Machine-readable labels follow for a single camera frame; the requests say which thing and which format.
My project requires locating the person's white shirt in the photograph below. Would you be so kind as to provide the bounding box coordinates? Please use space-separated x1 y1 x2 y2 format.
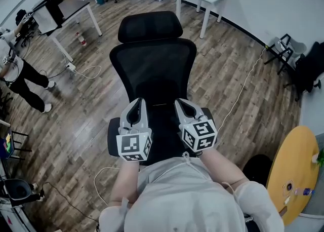
98 155 286 232

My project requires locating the black floor cable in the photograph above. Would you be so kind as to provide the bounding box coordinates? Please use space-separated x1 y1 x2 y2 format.
42 181 100 223

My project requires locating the green plant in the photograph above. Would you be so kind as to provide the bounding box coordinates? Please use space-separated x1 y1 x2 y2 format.
312 148 324 169

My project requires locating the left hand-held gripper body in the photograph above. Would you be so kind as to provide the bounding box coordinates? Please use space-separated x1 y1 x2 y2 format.
115 124 153 163

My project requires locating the black metal stool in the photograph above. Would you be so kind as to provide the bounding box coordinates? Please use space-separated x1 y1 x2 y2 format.
0 119 33 161

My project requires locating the red-label bottle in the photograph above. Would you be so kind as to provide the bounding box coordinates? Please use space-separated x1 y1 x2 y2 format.
75 31 88 47

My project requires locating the black chair with dark cover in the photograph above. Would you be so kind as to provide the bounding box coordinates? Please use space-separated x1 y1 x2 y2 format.
283 41 324 102

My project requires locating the white looped power cable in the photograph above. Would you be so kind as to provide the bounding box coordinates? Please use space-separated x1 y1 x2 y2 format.
72 65 102 80

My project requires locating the long white floor cable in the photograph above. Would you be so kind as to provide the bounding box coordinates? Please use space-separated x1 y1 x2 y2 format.
217 45 268 136

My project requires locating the person's right forearm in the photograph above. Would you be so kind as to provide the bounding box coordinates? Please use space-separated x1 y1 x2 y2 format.
199 147 251 189

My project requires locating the white curved cable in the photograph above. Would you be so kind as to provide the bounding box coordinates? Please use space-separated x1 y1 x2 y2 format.
94 166 123 207

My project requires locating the person's left forearm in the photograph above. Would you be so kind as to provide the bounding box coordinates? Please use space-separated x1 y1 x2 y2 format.
109 160 141 206

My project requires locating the yellow round table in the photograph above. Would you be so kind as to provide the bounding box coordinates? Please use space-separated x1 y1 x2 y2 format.
266 125 321 226

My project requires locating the black-frame grey chair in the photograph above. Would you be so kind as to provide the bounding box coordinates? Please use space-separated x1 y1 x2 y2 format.
264 33 307 75

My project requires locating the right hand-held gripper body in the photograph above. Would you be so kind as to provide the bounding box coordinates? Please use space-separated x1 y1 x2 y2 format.
178 114 218 153

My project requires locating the black bag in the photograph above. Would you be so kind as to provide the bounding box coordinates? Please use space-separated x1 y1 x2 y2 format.
242 154 273 188

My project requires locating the black wheeled chair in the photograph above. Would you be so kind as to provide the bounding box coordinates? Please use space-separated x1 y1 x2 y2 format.
14 9 35 48

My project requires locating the black mesh office chair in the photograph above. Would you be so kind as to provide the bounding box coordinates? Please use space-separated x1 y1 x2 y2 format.
107 11 216 166

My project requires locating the dark-top desk with white legs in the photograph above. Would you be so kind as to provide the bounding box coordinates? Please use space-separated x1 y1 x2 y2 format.
31 0 103 63

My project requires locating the clear plastic water bottle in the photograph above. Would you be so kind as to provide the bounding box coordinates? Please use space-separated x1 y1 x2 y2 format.
293 187 316 197

